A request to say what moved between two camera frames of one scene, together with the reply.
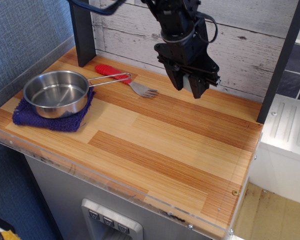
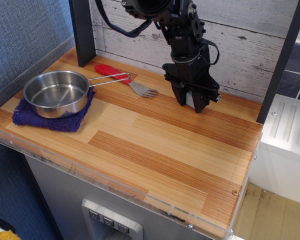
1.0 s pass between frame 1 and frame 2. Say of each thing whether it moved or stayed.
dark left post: stayed
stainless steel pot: stayed
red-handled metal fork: stayed
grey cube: moved
